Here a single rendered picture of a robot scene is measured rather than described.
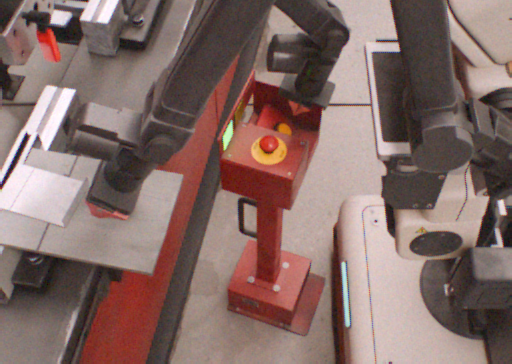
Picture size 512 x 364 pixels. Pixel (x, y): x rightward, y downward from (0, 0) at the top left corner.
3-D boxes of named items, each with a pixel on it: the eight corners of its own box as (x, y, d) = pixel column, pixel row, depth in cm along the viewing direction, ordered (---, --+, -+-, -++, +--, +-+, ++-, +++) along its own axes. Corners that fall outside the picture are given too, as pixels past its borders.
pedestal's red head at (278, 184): (290, 211, 148) (294, 163, 133) (220, 189, 151) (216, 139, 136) (319, 141, 158) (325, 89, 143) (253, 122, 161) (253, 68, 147)
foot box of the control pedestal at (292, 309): (306, 337, 201) (308, 321, 191) (226, 309, 206) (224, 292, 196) (327, 278, 211) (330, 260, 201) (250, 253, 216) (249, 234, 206)
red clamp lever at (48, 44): (60, 66, 105) (45, 18, 97) (35, 62, 105) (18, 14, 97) (65, 57, 106) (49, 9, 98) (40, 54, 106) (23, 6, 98)
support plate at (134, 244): (152, 276, 103) (151, 273, 102) (-11, 243, 106) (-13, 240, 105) (184, 177, 113) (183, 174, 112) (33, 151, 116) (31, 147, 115)
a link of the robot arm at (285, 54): (348, 34, 121) (337, 8, 127) (284, 28, 118) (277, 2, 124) (330, 88, 129) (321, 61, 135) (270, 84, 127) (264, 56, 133)
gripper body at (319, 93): (287, 68, 140) (297, 46, 134) (333, 89, 140) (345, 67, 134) (277, 92, 137) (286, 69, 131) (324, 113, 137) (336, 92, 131)
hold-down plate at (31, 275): (44, 295, 114) (40, 287, 111) (14, 288, 114) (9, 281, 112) (103, 151, 130) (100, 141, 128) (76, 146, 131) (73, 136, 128)
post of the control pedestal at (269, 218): (274, 284, 197) (278, 178, 153) (256, 278, 198) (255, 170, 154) (280, 268, 200) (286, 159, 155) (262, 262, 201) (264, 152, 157)
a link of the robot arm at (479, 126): (503, 144, 86) (495, 111, 89) (450, 113, 81) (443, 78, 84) (446, 176, 92) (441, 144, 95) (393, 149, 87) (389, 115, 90)
